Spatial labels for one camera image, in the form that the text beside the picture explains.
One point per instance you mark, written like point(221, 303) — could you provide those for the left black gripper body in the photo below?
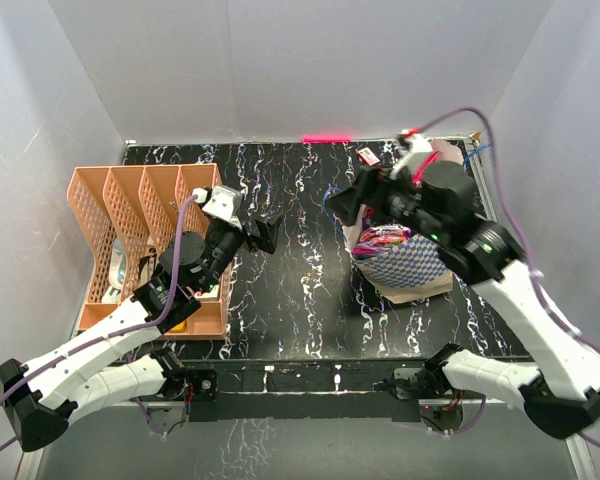
point(223, 245)

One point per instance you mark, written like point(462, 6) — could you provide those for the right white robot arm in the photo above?
point(560, 390)

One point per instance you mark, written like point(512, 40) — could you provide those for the red white box in organizer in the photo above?
point(212, 295)

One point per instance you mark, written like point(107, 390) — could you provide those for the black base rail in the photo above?
point(218, 390)

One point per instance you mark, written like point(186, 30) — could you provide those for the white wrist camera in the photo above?
point(220, 202)
point(417, 154)

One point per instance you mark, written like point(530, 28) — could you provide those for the blue checkered paper bag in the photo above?
point(411, 270)

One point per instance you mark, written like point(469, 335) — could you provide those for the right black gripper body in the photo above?
point(398, 201)

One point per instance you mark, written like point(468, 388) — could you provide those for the red white small box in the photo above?
point(368, 157)

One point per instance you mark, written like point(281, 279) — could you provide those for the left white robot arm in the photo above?
point(44, 396)

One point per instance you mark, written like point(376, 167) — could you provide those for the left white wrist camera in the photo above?
point(220, 202)

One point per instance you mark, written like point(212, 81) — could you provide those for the purple candy bag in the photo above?
point(378, 240)

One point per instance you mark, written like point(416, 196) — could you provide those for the pink tape strip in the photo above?
point(326, 138)

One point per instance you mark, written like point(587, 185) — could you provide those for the orange plastic desk organizer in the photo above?
point(137, 206)

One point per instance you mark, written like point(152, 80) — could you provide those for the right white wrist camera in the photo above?
point(417, 154)

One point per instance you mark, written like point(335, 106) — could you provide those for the yellow sponge block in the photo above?
point(181, 328)

